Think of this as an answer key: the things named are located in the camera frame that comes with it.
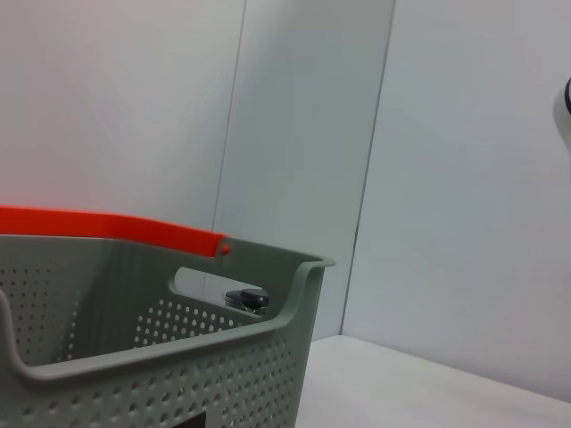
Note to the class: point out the grey-green perforated storage basket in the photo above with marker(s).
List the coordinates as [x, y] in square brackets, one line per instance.
[223, 370]

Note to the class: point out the glass teapot with black lid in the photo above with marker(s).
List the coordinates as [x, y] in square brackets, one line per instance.
[245, 295]

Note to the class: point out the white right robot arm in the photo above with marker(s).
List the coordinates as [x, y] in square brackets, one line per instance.
[563, 116]

